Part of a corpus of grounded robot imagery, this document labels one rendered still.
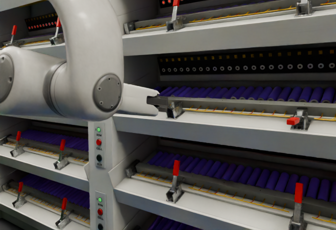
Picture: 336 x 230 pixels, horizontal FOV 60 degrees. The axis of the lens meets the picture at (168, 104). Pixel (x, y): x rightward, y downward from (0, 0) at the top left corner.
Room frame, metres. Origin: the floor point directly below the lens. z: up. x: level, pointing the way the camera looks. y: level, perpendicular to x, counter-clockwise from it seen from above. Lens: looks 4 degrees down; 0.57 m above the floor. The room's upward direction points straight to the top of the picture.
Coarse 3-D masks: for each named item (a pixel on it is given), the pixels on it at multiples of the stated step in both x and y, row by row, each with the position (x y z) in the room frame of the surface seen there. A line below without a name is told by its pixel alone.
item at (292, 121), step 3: (297, 111) 0.50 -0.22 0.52; (300, 111) 0.50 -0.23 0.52; (297, 114) 0.50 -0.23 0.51; (300, 114) 0.50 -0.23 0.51; (291, 117) 0.47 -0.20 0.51; (294, 117) 0.47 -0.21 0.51; (297, 117) 0.47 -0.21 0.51; (300, 117) 0.49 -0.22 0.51; (288, 120) 0.45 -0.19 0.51; (291, 120) 0.44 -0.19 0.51; (294, 120) 0.44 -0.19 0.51; (297, 120) 0.46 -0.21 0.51; (288, 123) 0.45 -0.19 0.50; (291, 123) 0.44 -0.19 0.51; (294, 123) 0.44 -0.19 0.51
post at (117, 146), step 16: (112, 0) 0.75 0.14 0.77; (128, 0) 0.80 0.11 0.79; (144, 0) 0.86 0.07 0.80; (128, 64) 0.80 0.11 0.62; (144, 64) 0.86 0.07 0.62; (128, 80) 0.80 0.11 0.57; (112, 128) 0.75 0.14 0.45; (112, 144) 0.75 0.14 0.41; (128, 144) 0.80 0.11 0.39; (112, 160) 0.75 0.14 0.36; (96, 176) 0.78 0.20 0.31; (112, 192) 0.75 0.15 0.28; (112, 208) 0.75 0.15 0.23; (128, 208) 0.80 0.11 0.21; (112, 224) 0.75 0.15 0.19
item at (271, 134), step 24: (312, 72) 0.63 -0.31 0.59; (120, 120) 0.73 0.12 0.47; (144, 120) 0.69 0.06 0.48; (168, 120) 0.64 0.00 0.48; (192, 120) 0.62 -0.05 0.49; (216, 120) 0.60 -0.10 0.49; (240, 120) 0.58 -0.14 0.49; (264, 120) 0.56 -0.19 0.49; (312, 120) 0.52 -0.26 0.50; (240, 144) 0.56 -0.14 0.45; (264, 144) 0.53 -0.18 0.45; (288, 144) 0.51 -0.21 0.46; (312, 144) 0.48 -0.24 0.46
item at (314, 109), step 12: (168, 96) 0.72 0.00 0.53; (204, 108) 0.65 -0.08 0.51; (216, 108) 0.64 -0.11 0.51; (228, 108) 0.62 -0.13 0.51; (240, 108) 0.60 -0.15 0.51; (252, 108) 0.59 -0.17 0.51; (264, 108) 0.57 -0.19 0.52; (276, 108) 0.56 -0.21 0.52; (288, 108) 0.55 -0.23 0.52; (312, 108) 0.52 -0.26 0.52; (324, 108) 0.51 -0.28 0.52
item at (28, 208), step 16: (16, 176) 1.23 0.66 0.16; (32, 176) 1.21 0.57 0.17; (0, 192) 1.17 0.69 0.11; (16, 192) 1.15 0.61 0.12; (32, 192) 1.08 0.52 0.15; (48, 192) 1.08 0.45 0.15; (64, 192) 1.05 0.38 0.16; (80, 192) 1.03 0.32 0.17; (0, 208) 1.13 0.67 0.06; (16, 208) 1.04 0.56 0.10; (32, 208) 1.03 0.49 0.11; (48, 208) 1.00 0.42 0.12; (64, 208) 0.91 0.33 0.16; (80, 208) 0.94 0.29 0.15; (32, 224) 0.99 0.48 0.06; (48, 224) 0.93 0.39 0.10; (64, 224) 0.90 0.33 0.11; (80, 224) 0.90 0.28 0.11
